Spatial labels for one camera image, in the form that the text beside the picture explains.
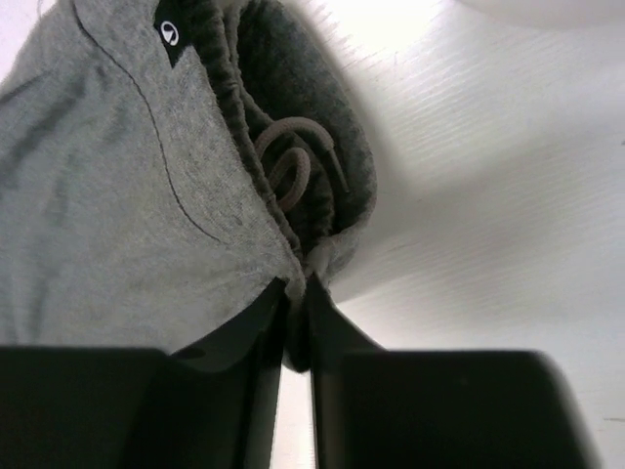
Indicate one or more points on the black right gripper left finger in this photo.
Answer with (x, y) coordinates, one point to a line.
(212, 404)

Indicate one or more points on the grey shorts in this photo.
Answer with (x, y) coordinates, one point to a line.
(162, 162)

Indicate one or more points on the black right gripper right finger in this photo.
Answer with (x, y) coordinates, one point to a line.
(380, 408)

